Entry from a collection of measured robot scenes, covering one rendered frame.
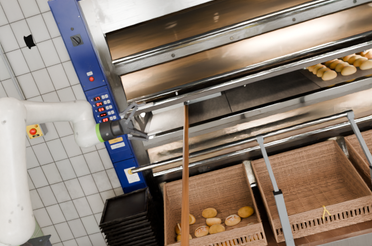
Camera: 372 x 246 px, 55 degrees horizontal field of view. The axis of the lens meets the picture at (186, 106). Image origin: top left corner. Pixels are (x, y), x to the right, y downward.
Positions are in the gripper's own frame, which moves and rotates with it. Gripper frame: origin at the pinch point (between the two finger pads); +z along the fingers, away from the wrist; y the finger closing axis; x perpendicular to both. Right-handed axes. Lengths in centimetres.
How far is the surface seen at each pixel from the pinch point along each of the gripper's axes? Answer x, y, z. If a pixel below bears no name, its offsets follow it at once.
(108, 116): -51, 8, -38
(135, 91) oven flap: -54, -2, -17
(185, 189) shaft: 21.5, 28.0, 6.6
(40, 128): -47, 2, -80
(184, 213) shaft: 38.9, 28.0, 6.6
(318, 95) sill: -56, 32, 90
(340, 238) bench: -1, 92, 73
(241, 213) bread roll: -32, 85, 25
